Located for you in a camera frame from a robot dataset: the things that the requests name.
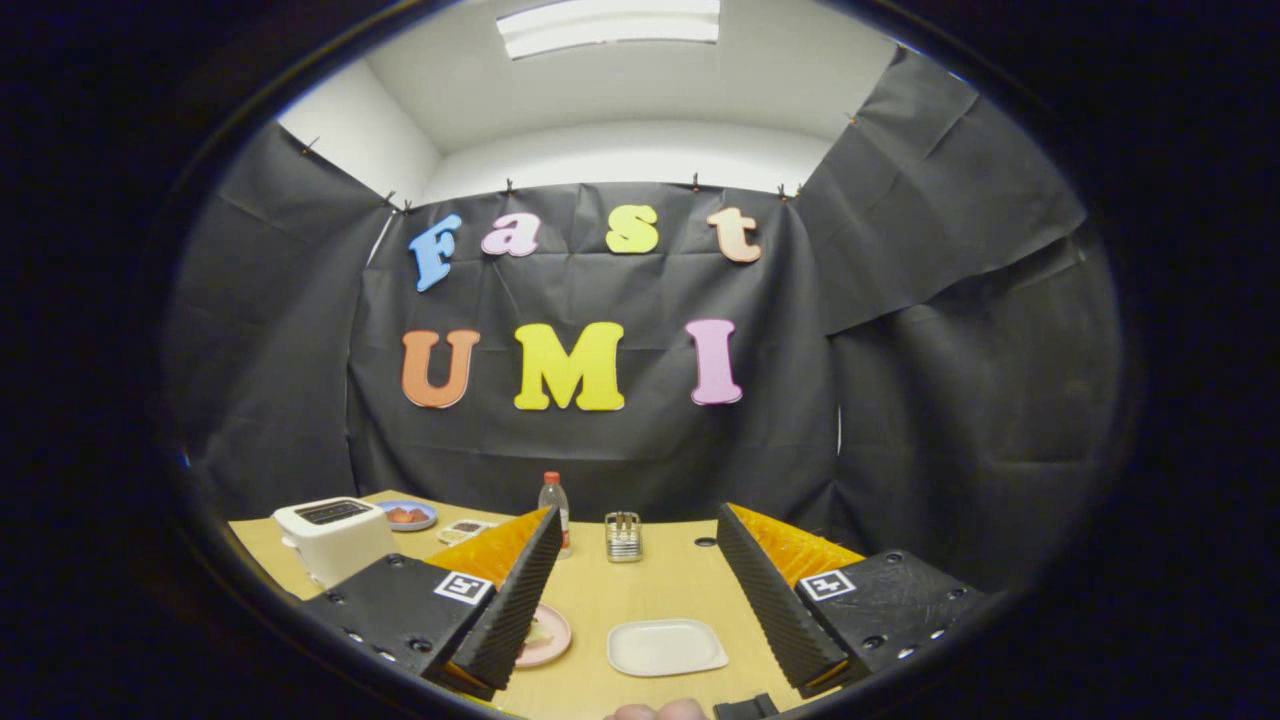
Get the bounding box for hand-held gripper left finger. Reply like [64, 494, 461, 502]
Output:
[298, 505, 564, 701]

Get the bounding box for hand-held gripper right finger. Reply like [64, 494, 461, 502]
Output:
[715, 502, 989, 701]

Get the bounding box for pink plate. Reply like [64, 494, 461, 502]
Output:
[515, 603, 574, 669]

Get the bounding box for white rectangular plate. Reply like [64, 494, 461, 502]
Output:
[606, 618, 730, 678]

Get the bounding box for clear bottle red cap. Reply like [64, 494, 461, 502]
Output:
[538, 471, 572, 559]

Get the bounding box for blue plate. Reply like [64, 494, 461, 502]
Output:
[375, 499, 439, 532]

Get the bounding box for white toaster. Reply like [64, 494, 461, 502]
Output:
[272, 496, 396, 589]

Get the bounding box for metal wire holder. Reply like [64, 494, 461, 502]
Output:
[604, 511, 644, 564]

